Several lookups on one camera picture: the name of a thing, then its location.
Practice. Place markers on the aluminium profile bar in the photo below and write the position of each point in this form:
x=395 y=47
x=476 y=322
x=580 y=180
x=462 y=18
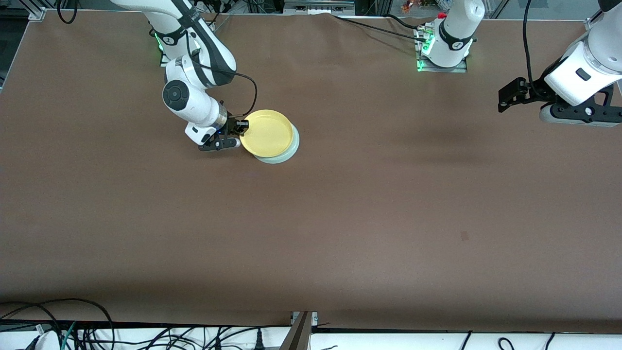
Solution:
x=299 y=335

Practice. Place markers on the pale green plate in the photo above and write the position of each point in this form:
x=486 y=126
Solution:
x=277 y=160

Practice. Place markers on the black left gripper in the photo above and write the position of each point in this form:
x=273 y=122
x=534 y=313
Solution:
x=533 y=93

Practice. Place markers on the black power plug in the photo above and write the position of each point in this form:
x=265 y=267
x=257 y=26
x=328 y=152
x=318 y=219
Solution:
x=260 y=340

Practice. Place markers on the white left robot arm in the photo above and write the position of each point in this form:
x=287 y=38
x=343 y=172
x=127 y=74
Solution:
x=454 y=39

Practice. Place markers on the metal corner bracket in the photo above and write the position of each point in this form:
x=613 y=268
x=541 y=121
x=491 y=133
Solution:
x=36 y=14
x=592 y=24

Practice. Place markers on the yellow plate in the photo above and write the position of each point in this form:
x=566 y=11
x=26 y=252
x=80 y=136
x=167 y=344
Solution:
x=267 y=133

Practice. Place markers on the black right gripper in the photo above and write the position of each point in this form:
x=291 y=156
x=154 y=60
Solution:
x=233 y=126

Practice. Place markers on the aluminium frame rail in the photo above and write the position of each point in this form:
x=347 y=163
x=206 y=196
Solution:
x=318 y=6

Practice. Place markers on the brown table cover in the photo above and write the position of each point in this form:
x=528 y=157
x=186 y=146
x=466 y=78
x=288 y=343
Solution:
x=340 y=218

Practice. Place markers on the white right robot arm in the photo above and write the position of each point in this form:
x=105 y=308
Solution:
x=194 y=107

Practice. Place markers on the colourful small object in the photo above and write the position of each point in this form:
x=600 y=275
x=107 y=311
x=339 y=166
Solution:
x=410 y=5

